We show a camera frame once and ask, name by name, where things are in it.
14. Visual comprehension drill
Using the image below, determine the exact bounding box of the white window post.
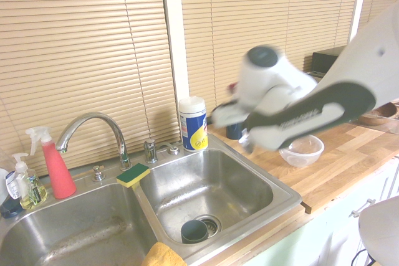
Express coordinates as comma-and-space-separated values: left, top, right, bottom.
159, 0, 192, 142

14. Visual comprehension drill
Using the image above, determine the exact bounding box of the clear plastic bowl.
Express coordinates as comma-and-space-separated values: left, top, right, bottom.
278, 134, 325, 169

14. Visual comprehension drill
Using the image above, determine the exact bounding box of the yellow soap pump bottle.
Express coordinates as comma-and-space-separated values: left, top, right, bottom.
11, 153, 49, 211

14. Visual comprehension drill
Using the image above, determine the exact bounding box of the clear plastic tray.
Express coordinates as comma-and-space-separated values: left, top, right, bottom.
355, 113, 399, 135

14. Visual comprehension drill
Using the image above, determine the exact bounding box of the white blue bottle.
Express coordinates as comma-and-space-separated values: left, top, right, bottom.
0, 168, 22, 205

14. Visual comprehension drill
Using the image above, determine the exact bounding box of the red spray bottle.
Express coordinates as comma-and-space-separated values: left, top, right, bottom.
25, 126, 77, 200

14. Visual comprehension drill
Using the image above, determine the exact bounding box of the sink drain strainer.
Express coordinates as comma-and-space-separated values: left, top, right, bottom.
195, 214, 223, 237

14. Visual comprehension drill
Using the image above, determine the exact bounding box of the black box appliance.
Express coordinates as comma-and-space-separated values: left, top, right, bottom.
310, 45, 347, 74

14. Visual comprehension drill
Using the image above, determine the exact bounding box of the wooden bowl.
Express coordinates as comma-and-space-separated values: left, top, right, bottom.
360, 101, 399, 121

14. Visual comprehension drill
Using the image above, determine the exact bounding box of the chrome sink sprayer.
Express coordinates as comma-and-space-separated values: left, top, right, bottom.
92, 165, 106, 183

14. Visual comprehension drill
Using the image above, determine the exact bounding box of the chrome gooseneck faucet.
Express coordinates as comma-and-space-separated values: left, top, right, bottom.
55, 112, 133, 172

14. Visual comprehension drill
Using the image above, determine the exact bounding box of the Lysol wipes canister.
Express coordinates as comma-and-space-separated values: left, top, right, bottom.
178, 96, 209, 153

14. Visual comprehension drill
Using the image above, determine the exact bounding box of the dark blue lid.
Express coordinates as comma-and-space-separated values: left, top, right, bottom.
0, 199, 23, 219

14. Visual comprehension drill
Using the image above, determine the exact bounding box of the stainless steel double sink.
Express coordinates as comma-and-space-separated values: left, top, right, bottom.
0, 133, 303, 266

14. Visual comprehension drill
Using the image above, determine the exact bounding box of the yellow towel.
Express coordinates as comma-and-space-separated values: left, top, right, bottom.
142, 241, 188, 266

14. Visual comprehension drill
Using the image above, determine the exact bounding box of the navy blue mug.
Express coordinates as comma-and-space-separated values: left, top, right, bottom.
226, 121, 246, 141

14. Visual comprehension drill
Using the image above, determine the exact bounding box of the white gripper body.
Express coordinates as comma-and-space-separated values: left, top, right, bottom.
211, 102, 251, 129

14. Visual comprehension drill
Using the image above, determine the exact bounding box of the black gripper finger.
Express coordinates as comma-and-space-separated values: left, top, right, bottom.
238, 128, 256, 156

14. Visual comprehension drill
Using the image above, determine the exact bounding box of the metal drawer handle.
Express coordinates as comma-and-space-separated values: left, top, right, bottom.
348, 198, 377, 219

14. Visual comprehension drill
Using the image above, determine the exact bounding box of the grey plastic cup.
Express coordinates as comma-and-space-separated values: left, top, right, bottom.
180, 219, 209, 245

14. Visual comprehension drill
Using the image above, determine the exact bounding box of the chrome faucet handle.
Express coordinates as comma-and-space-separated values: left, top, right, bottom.
143, 138, 158, 164

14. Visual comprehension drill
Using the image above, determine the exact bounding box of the yellow green sponge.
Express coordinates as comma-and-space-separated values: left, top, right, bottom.
115, 163, 151, 189

